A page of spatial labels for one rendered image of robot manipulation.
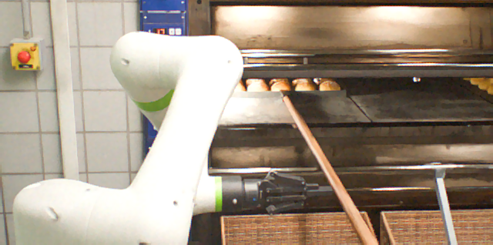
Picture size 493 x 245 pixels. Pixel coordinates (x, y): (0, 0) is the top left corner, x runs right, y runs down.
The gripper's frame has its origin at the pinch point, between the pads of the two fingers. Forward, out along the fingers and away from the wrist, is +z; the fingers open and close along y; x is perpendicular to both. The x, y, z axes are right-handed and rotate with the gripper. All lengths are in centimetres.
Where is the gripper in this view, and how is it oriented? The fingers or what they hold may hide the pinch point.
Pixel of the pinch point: (318, 191)
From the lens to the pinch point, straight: 162.5
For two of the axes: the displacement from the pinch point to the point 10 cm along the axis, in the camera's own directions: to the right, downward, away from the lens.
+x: 0.9, 2.8, -9.6
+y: -0.1, 9.6, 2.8
